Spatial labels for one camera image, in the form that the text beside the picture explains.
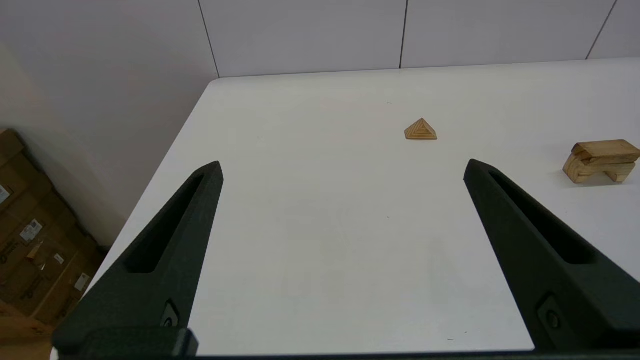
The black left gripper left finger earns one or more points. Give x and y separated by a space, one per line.
150 295

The triangular wooden building block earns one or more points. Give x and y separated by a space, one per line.
420 130

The rectangular wooden building block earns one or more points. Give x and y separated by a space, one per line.
605 151

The brown cardboard box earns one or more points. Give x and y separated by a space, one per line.
35 237
10 167
55 295

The arched wooden building block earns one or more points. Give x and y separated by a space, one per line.
580 170

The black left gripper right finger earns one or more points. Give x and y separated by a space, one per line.
565 290

